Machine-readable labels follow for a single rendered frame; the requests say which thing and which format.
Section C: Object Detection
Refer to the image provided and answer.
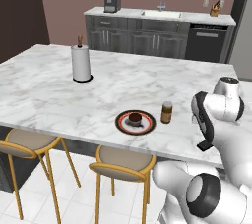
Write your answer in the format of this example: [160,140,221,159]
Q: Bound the brown cupcake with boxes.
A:
[127,112,145,128]

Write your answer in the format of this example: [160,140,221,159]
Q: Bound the dark plate with red rim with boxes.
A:
[114,109,158,137]

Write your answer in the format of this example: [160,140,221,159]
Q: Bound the brown cinnamon bottle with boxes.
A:
[159,100,174,125]

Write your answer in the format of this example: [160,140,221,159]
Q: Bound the white paper towel roll holder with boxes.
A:
[71,33,94,84]

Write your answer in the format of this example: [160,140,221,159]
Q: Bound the dark grey base cupboards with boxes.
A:
[84,15,191,60]

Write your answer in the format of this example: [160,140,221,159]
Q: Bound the yellow stool with beige seat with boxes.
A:
[0,128,82,224]
[89,144,158,224]

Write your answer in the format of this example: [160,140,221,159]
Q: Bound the white sink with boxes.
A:
[141,9,182,20]

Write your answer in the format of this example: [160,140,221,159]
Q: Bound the black dishwasher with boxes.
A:
[184,22,230,64]

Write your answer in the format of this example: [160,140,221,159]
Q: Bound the grey coffee machine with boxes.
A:
[103,0,122,14]

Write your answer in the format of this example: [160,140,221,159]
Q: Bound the silver tap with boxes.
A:
[157,0,167,12]

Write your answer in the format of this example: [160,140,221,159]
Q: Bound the wooden knife block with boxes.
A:
[210,0,221,18]

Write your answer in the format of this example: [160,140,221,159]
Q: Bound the grey fridge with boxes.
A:
[228,0,252,82]

